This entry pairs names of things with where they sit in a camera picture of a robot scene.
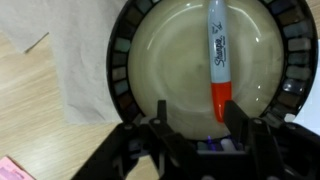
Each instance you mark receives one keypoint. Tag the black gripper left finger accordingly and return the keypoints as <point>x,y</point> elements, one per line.
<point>150,153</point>

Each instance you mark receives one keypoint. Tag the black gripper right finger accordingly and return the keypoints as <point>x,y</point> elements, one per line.
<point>280,153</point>

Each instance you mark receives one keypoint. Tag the grey marker with red cap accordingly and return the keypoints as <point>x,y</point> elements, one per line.
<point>220,60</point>

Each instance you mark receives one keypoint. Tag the white paper towel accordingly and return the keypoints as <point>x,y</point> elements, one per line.
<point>86,66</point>

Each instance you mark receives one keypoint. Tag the small pink rectangular piece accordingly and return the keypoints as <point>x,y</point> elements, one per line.
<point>11,170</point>

